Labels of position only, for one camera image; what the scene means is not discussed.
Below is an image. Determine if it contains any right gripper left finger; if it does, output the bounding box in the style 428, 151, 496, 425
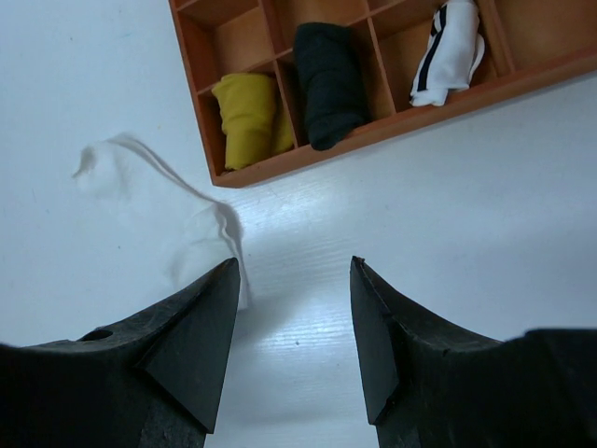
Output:
1, 258, 240, 447

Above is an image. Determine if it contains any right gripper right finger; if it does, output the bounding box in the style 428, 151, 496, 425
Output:
350, 258, 596, 447

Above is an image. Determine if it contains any white black striped sock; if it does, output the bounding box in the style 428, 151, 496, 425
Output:
410, 1, 486, 107

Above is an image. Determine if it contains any yellow rolled sock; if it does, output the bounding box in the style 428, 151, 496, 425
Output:
212, 73, 294, 171

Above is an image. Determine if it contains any orange compartment tray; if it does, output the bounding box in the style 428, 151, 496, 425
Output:
170, 1, 596, 189

